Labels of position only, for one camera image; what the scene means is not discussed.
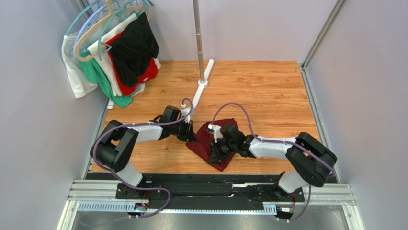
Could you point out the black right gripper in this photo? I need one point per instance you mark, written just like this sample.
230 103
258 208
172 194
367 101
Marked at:
217 151

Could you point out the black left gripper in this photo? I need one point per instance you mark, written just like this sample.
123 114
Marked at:
188 134

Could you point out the dark red cloth napkin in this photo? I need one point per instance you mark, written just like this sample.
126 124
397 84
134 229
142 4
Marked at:
202 148

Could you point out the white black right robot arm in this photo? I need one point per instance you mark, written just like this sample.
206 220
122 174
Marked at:
312 162

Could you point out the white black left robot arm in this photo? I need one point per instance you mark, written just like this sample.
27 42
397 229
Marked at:
113 148

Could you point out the metal pole white base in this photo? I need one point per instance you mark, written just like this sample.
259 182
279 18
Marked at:
204 71

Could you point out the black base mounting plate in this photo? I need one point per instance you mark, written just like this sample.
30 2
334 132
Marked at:
203 192

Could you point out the red shirt on hanger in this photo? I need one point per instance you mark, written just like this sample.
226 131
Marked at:
149 74

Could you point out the black shirt on hanger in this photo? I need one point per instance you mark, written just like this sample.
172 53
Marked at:
132 52

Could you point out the white shirt on hanger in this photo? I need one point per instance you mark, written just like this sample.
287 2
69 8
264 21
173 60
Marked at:
78 81

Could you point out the green shirt on hanger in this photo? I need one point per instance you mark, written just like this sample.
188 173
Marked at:
95 74

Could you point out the teal clothes hanger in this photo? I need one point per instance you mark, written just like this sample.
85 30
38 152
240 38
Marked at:
110 22

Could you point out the light blue clothes hanger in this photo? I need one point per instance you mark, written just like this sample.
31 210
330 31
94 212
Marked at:
91 20

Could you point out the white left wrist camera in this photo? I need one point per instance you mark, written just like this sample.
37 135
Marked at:
186 114

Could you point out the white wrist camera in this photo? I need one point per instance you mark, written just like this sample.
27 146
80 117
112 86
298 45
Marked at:
186 114
215 131

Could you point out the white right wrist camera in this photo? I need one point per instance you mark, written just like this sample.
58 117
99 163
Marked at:
215 131

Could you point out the aluminium corner post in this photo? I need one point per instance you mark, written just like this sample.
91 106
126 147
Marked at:
323 32

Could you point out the aluminium frame rail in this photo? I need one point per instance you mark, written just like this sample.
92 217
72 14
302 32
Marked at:
89 204

